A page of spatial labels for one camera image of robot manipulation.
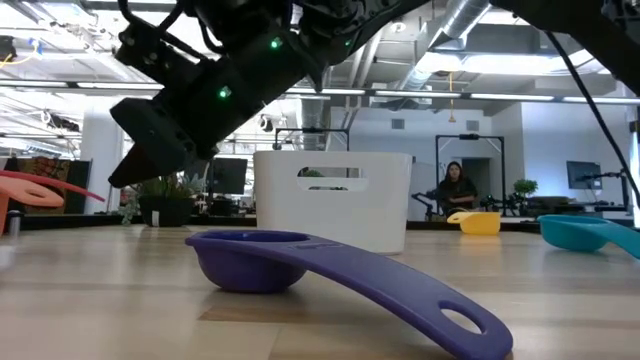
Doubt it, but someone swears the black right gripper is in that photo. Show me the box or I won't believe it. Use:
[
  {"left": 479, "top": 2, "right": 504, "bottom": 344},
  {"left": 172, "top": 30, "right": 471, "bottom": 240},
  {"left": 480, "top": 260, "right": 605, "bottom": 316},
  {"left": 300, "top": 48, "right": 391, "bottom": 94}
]
[{"left": 106, "top": 59, "right": 267, "bottom": 190}]

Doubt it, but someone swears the grey screen monitor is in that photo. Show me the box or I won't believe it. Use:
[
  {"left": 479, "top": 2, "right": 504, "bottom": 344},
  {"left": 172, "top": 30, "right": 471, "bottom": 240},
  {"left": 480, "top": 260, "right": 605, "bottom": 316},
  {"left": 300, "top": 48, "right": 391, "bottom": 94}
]
[{"left": 565, "top": 160, "right": 604, "bottom": 192}]

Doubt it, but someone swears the slanted spiral silver duct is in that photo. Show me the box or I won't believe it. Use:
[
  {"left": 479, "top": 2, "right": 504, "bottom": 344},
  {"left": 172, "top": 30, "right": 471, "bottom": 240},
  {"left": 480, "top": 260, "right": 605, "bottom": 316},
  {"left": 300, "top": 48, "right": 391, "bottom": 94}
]
[{"left": 398, "top": 0, "right": 494, "bottom": 97}]

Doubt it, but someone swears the large potted green plant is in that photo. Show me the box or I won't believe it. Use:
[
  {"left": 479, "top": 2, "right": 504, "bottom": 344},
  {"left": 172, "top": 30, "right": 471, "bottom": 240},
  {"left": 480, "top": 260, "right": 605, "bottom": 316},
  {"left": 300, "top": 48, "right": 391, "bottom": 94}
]
[{"left": 116, "top": 171, "right": 207, "bottom": 228}]

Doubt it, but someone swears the small round potted plant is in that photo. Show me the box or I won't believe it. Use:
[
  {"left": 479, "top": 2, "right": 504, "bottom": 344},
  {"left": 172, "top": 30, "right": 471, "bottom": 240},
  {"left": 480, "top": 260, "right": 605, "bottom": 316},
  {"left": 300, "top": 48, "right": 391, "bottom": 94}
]
[{"left": 513, "top": 177, "right": 540, "bottom": 217}]

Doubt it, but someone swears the hanging yellow cord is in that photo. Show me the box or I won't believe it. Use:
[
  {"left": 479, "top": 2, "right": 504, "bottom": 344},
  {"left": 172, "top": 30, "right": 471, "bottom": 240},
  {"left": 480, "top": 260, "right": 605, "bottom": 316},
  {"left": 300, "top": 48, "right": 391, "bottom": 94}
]
[{"left": 447, "top": 71, "right": 458, "bottom": 124}]

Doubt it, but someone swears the teal plastic measuring cup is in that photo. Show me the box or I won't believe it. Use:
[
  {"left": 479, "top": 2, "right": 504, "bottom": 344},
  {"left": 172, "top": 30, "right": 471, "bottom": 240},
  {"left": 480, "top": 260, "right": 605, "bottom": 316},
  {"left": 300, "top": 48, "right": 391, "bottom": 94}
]
[{"left": 537, "top": 214, "right": 640, "bottom": 262}]

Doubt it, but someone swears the orange patterned wall hanging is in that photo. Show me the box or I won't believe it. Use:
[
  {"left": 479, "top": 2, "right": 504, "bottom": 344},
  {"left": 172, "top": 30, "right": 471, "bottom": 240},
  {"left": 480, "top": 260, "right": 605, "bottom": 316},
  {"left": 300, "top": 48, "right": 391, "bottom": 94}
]
[{"left": 18, "top": 156, "right": 70, "bottom": 182}]

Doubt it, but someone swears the person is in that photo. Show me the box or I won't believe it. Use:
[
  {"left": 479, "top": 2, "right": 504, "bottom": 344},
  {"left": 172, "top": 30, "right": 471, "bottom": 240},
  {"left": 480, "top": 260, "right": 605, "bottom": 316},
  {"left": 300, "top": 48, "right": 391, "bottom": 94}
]
[{"left": 436, "top": 160, "right": 479, "bottom": 218}]

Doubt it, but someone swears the purple plastic measuring cup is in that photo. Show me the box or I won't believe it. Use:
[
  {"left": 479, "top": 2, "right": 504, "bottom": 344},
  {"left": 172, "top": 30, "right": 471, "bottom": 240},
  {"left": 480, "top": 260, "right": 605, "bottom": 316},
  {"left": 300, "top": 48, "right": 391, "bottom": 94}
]
[{"left": 184, "top": 229, "right": 515, "bottom": 360}]

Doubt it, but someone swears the white plastic basket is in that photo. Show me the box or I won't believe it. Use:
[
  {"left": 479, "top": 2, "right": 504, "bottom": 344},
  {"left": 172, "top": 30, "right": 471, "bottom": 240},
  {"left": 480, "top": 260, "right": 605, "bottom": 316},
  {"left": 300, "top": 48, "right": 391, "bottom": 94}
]
[{"left": 253, "top": 151, "right": 414, "bottom": 257}]

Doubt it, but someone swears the yellow plastic measuring cup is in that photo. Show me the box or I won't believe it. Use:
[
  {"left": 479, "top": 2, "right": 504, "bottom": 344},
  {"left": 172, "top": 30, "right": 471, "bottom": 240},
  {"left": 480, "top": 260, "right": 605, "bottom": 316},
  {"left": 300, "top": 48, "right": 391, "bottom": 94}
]
[{"left": 446, "top": 210, "right": 502, "bottom": 237}]

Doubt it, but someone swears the black computer monitor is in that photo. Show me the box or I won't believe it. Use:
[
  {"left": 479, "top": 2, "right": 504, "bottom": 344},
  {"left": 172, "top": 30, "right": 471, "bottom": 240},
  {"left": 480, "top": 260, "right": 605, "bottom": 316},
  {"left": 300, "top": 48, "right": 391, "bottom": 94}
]
[{"left": 208, "top": 157, "right": 250, "bottom": 197}]

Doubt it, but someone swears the red plastic measuring cup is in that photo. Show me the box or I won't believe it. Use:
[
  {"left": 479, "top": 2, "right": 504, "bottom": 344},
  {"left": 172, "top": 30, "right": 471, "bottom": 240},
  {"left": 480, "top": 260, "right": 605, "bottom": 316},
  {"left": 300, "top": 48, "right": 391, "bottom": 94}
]
[{"left": 0, "top": 169, "right": 108, "bottom": 204}]

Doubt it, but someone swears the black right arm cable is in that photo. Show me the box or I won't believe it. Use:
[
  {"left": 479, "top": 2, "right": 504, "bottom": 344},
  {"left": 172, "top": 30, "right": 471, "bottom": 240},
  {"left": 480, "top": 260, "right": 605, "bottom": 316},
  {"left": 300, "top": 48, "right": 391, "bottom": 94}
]
[{"left": 543, "top": 28, "right": 640, "bottom": 207}]

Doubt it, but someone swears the wide ribbed silver duct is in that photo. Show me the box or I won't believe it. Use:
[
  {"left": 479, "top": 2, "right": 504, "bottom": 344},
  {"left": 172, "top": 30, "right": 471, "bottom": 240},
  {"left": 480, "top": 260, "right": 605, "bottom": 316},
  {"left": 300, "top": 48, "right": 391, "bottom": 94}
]
[{"left": 298, "top": 64, "right": 335, "bottom": 152}]

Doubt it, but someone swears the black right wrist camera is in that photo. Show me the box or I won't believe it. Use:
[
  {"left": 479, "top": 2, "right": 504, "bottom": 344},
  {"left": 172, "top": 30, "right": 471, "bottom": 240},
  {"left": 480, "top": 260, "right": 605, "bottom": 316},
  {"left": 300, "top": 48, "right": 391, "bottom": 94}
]
[{"left": 114, "top": 19, "right": 201, "bottom": 89}]

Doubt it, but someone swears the black metal rig frame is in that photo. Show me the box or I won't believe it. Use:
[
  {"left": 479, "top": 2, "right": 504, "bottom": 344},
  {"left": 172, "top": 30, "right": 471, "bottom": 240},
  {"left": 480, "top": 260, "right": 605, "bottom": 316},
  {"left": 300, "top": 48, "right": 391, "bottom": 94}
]
[
  {"left": 272, "top": 126, "right": 352, "bottom": 153},
  {"left": 434, "top": 133, "right": 507, "bottom": 218}
]

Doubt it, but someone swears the overhead light bar frame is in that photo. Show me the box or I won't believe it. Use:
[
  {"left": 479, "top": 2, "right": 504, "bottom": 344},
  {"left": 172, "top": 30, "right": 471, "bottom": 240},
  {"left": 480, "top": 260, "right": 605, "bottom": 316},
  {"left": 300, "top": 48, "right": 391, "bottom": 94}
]
[{"left": 0, "top": 79, "right": 640, "bottom": 105}]

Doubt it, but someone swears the small silver cylinder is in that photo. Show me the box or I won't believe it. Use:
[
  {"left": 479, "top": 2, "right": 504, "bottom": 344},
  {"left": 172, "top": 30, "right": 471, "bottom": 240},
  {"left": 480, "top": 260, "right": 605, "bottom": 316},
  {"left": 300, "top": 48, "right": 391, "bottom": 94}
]
[{"left": 6, "top": 209, "right": 23, "bottom": 238}]

